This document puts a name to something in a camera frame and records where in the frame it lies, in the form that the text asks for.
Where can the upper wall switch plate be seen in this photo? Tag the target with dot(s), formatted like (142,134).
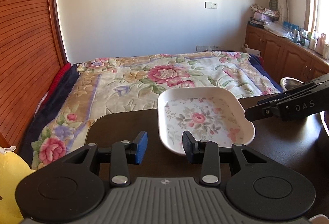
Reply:
(211,5)

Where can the clutter on cabinet top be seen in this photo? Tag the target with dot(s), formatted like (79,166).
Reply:
(268,20)

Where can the red folded cloth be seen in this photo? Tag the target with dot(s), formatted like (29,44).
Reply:
(56,82)

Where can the white floral rectangular plate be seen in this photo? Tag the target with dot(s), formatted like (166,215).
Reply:
(208,113)

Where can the white paper bag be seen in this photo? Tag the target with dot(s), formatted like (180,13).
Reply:
(252,51)

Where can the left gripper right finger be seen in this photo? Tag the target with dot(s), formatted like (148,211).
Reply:
(206,153)

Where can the floral bed blanket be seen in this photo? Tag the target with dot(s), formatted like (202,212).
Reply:
(120,84)

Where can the large steel bowl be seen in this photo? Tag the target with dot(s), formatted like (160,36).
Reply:
(324,121)

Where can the navy blue bed sheet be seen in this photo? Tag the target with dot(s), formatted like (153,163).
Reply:
(48,112)

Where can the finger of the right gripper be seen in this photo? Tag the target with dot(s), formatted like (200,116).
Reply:
(261,111)
(273,98)

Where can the deep small steel bowl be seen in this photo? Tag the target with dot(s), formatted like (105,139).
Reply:
(288,83)

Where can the yellow plush toy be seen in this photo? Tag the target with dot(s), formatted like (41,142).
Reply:
(13,170)

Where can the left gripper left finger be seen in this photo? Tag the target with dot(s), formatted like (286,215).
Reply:
(123,153)

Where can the lower wall socket strip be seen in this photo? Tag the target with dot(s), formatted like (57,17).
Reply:
(200,48)

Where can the wooden cabinet row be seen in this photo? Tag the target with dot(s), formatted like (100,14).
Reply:
(282,58)

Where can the wooden louvered wardrobe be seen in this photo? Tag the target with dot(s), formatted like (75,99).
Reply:
(32,52)

